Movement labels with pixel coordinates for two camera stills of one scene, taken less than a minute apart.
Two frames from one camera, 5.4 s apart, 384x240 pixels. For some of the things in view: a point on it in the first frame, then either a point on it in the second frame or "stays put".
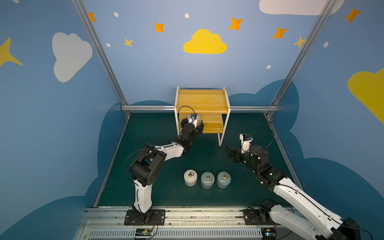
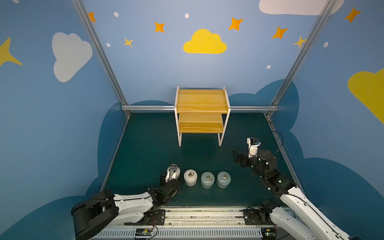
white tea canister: (198, 118) -> (177, 172)
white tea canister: (190, 177) stays put
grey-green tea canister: (223, 179) stays put
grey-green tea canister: (207, 179) stays put
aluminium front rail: (181, 223) stays put
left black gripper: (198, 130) -> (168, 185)
